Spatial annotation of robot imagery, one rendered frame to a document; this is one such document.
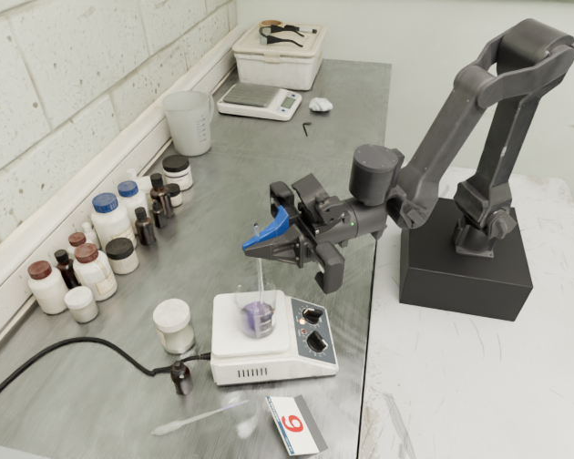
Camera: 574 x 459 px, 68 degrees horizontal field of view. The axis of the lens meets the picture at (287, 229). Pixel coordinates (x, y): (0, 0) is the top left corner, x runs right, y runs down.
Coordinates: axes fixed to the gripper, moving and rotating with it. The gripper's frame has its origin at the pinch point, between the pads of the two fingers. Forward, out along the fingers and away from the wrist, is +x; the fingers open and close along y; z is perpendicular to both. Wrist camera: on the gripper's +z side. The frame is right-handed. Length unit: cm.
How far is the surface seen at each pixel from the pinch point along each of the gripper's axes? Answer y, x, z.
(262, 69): -108, -41, -19
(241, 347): 2.7, 6.0, -16.8
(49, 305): -24.3, 34.3, -22.6
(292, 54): -100, -50, -12
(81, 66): -64, 18, 5
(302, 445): 17.0, 2.5, -23.4
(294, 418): 12.7, 1.8, -24.0
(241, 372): 4.0, 6.8, -21.1
